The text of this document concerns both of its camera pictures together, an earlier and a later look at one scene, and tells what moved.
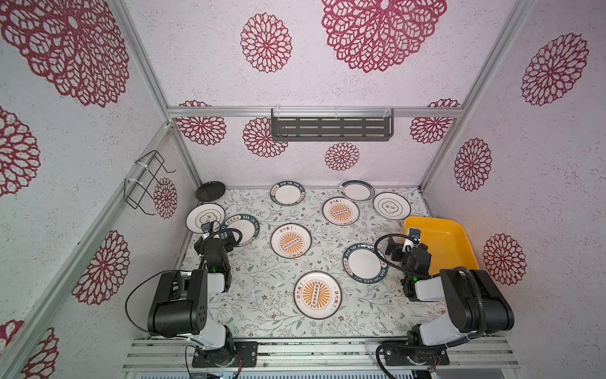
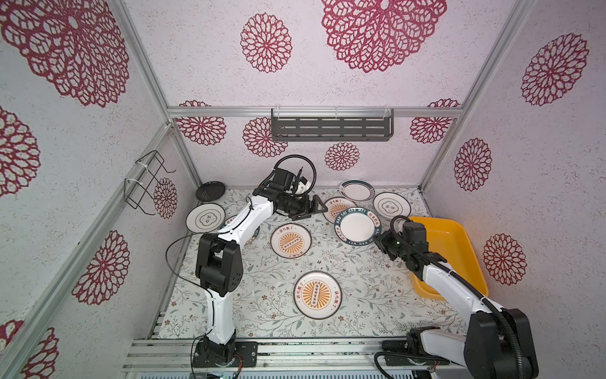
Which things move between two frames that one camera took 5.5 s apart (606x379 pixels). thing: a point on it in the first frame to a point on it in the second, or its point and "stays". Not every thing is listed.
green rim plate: (363, 263) to (357, 226)
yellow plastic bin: (447, 241) stays
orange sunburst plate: (291, 240) stays
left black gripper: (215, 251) to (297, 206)
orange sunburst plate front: (317, 294) stays
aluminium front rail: (320, 355) stays
